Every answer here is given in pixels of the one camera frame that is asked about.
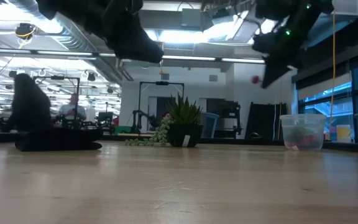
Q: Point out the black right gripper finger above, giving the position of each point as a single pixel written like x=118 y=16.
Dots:
x=275 y=71

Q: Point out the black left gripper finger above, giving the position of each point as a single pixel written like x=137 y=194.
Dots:
x=148 y=54

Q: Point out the red raspberry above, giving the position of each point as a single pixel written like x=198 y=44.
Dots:
x=255 y=79

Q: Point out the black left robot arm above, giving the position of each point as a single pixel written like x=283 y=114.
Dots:
x=82 y=12

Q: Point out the black background robot arm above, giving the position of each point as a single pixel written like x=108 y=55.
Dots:
x=134 y=123

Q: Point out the long ceiling light strip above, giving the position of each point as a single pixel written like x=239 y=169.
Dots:
x=188 y=58

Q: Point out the black leaning panels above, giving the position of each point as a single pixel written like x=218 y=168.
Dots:
x=261 y=121

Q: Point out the black shelf cabinet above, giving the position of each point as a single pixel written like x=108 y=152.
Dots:
x=230 y=118

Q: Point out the potted green succulent plant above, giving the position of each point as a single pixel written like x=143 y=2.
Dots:
x=185 y=115

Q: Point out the blue plastic bin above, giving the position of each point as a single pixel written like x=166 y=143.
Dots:
x=210 y=124

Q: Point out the yellow plastic container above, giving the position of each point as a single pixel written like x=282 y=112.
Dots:
x=343 y=133

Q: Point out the person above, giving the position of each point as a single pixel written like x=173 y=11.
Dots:
x=72 y=109

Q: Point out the black round ceiling device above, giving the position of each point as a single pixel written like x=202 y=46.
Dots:
x=25 y=31

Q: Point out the black folded cloth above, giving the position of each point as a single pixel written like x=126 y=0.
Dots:
x=61 y=140

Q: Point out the black background robot frame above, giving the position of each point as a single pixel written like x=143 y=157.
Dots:
x=56 y=77
x=162 y=83

